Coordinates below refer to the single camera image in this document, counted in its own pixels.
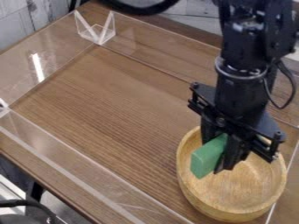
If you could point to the clear acrylic corner bracket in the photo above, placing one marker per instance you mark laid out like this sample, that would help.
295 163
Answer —
98 34

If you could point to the green rectangular block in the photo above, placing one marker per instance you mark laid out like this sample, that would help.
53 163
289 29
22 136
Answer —
205 156

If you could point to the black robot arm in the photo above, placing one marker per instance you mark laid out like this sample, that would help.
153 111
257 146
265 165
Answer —
258 34

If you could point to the brown wooden bowl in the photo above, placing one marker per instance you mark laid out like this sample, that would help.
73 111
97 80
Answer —
232 196

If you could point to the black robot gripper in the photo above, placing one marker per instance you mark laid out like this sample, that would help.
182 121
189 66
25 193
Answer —
232 109

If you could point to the black metal table leg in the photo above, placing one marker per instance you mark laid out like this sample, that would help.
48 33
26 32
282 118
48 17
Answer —
34 192

